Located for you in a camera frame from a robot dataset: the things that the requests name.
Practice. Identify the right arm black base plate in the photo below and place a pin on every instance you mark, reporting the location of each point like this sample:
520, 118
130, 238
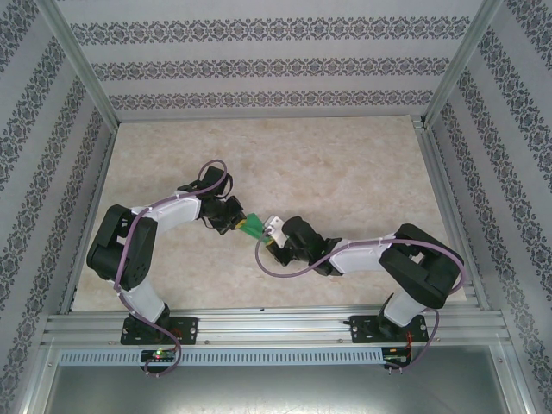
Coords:
362, 330

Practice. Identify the grey sheet metal panel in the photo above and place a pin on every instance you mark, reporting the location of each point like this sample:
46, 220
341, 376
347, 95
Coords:
276, 392

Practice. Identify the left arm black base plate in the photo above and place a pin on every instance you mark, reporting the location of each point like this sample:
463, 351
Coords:
185, 330

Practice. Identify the long aluminium mounting rail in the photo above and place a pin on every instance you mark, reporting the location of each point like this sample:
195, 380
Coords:
267, 328

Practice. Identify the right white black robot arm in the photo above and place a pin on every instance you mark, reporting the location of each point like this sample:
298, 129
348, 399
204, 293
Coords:
358, 256

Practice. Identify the aluminium frame post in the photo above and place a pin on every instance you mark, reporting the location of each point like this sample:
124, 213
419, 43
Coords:
83, 64
459, 64

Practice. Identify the green paper sheet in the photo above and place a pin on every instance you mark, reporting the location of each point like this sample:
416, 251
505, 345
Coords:
253, 225

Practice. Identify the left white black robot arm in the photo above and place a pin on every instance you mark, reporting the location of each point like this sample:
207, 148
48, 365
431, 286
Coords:
172, 213

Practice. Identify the aluminium side rail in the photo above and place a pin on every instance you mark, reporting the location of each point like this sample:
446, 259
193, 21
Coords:
439, 172
101, 172

